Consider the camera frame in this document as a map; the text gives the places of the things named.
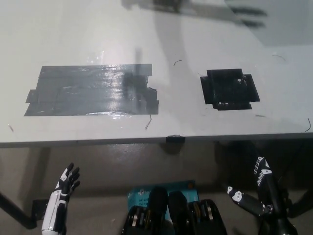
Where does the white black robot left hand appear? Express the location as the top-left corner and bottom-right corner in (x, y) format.
(41, 162), (81, 232)

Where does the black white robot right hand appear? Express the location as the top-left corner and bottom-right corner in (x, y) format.
(225, 155), (280, 218)

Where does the black tape floor patch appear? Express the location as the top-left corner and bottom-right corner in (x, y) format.
(32, 199), (49, 219)

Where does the black table leg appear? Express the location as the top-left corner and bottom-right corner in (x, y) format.
(0, 190), (37, 228)

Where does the teal cardboard box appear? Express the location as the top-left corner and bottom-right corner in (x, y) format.
(126, 180), (200, 221)

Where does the black table edge clip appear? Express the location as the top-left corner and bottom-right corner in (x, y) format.
(166, 134), (186, 144)

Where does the grey duct tape patch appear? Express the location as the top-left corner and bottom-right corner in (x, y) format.
(23, 63), (160, 118)

